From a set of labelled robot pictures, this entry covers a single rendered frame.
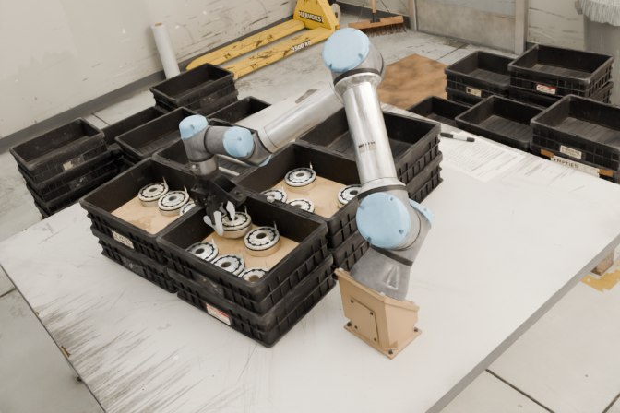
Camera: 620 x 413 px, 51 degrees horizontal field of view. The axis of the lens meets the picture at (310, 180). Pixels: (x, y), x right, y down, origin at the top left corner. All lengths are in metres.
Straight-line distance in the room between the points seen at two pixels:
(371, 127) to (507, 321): 0.63
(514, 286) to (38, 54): 3.90
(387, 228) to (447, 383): 0.42
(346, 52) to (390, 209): 0.40
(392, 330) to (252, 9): 4.44
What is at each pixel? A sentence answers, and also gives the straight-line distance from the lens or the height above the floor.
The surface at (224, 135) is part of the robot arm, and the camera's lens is 1.70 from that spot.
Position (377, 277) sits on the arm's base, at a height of 0.93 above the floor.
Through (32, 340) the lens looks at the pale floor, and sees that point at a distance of 3.26.
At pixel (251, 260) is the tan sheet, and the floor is 0.83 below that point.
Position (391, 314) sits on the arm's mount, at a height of 0.84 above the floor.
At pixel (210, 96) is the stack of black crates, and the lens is 3.65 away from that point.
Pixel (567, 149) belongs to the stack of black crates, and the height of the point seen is 0.52.
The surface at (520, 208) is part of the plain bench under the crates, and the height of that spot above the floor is 0.70.
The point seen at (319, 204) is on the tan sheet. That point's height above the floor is 0.83.
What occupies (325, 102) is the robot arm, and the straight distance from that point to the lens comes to 1.74.
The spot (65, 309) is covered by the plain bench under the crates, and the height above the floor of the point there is 0.70.
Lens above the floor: 1.98
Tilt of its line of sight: 32 degrees down
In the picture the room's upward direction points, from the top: 11 degrees counter-clockwise
